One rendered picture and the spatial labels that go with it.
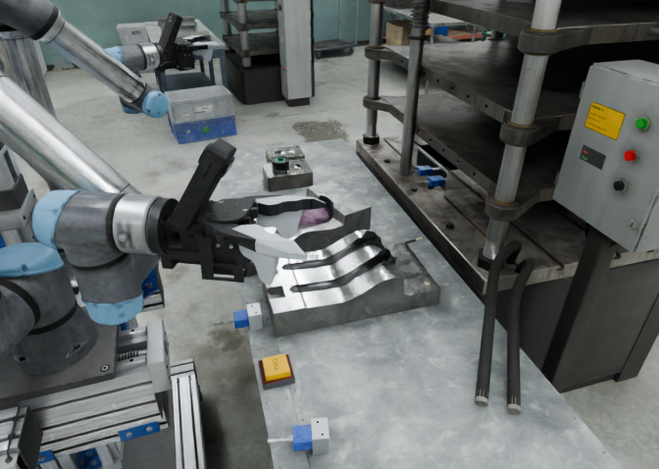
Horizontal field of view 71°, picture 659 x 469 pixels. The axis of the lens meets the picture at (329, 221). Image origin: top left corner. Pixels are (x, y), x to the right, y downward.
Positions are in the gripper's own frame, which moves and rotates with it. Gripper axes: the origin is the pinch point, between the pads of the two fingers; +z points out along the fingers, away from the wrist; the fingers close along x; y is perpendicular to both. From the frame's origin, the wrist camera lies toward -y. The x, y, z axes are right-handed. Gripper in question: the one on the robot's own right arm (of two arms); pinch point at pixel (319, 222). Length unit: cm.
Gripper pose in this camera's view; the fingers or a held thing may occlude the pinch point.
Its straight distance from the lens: 55.1
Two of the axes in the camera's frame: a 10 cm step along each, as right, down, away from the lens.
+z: 9.9, 0.7, -1.1
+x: -1.3, 4.0, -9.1
